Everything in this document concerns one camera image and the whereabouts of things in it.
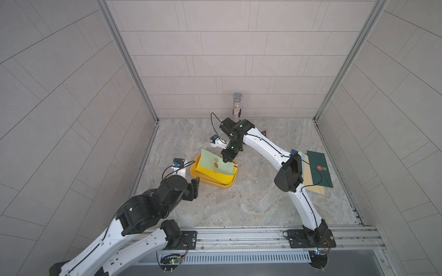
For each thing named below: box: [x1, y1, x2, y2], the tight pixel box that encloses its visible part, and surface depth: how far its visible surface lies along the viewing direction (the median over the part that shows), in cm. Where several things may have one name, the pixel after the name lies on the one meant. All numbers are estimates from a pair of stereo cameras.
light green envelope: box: [200, 148, 235, 176], surface depth 86 cm
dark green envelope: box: [307, 150, 334, 189], surface depth 95 cm
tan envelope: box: [303, 154, 325, 196], surface depth 90 cm
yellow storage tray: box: [189, 152, 239, 190], surface depth 90 cm
